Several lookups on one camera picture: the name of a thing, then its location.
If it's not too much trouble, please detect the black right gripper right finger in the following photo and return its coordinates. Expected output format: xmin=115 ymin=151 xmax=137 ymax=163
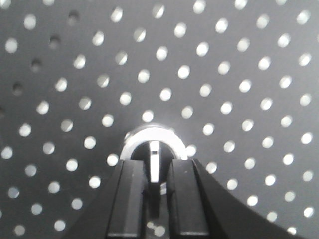
xmin=167 ymin=159 xmax=209 ymax=236

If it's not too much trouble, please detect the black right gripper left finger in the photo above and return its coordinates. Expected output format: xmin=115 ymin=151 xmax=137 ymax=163
xmin=106 ymin=160 xmax=145 ymax=237

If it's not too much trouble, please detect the green rotary knob switch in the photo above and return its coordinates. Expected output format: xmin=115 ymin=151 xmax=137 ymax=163
xmin=120 ymin=123 xmax=188 ymax=218

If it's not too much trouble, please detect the black perforated pegboard panel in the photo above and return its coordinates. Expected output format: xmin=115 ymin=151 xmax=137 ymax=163
xmin=0 ymin=0 xmax=319 ymax=239

